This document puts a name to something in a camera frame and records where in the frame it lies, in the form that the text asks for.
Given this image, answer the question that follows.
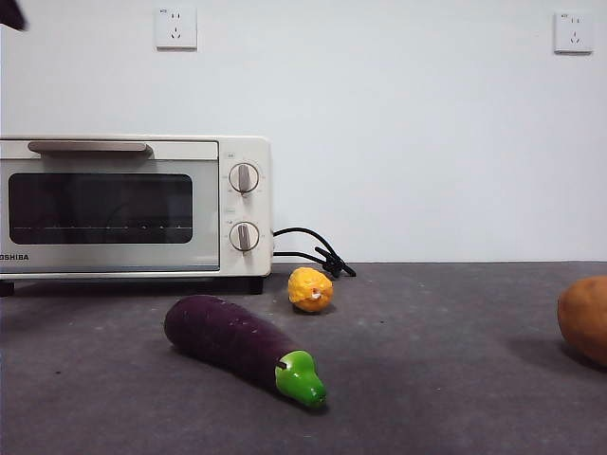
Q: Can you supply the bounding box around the cream toaster oven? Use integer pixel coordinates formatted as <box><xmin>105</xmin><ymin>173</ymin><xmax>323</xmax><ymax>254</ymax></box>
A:
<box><xmin>0</xmin><ymin>135</ymin><xmax>275</xmax><ymax>296</ymax></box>

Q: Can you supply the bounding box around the wire oven rack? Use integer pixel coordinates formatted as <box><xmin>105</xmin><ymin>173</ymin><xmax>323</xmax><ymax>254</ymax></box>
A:
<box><xmin>12</xmin><ymin>223</ymin><xmax>193</xmax><ymax>232</ymax></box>

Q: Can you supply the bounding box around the glass oven door with handle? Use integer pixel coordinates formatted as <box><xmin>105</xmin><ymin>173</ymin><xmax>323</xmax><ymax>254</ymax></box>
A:
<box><xmin>0</xmin><ymin>140</ymin><xmax>222</xmax><ymax>274</ymax></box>

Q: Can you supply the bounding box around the white wall socket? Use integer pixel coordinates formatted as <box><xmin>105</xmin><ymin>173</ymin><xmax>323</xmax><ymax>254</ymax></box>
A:
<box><xmin>156</xmin><ymin>7</ymin><xmax>198</xmax><ymax>52</ymax></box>
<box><xmin>553</xmin><ymin>11</ymin><xmax>594</xmax><ymax>55</ymax></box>

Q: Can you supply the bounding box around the black power cable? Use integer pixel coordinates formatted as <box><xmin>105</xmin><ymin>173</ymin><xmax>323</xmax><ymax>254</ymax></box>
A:
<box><xmin>272</xmin><ymin>227</ymin><xmax>357</xmax><ymax>280</ymax></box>

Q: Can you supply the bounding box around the brown potato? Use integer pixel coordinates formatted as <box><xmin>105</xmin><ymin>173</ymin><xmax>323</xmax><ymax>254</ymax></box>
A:
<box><xmin>557</xmin><ymin>276</ymin><xmax>607</xmax><ymax>369</ymax></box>

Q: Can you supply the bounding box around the grey oven knob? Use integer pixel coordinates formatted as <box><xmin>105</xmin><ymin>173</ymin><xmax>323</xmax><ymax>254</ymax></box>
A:
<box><xmin>229</xmin><ymin>163</ymin><xmax>261</xmax><ymax>196</ymax></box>
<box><xmin>229</xmin><ymin>221</ymin><xmax>261</xmax><ymax>255</ymax></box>

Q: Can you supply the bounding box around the purple toy eggplant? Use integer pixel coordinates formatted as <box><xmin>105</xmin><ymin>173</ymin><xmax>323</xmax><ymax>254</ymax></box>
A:
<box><xmin>164</xmin><ymin>294</ymin><xmax>328</xmax><ymax>411</ymax></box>

